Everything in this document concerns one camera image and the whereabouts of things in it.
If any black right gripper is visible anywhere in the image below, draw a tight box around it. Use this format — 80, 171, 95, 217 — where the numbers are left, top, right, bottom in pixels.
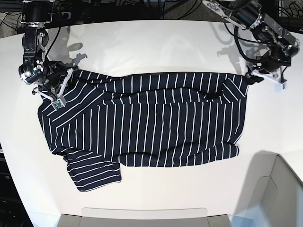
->
39, 61, 71, 91

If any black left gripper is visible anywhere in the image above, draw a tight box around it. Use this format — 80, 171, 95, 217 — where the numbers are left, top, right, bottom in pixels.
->
247, 51, 291, 74

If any navy white striped T-shirt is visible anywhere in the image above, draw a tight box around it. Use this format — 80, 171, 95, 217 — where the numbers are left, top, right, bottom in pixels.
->
38, 70, 249, 192

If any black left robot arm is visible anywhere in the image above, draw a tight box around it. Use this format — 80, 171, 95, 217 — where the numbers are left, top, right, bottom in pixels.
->
202, 0, 300, 85

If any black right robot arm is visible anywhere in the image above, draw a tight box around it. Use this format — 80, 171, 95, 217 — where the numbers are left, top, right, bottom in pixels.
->
18, 0, 68, 91

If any grey plastic bin right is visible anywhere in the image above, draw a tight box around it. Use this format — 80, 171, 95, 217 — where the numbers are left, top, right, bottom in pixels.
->
235, 151, 303, 227

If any grey plastic bin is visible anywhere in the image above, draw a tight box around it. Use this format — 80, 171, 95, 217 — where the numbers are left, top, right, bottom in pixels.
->
57, 208, 232, 227
235, 151, 303, 227

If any grey plastic bin front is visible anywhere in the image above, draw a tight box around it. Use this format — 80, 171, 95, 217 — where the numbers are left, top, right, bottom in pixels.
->
57, 208, 232, 227

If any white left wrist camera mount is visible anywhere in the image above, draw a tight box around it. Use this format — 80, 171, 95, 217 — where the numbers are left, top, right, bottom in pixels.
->
245, 67, 287, 91

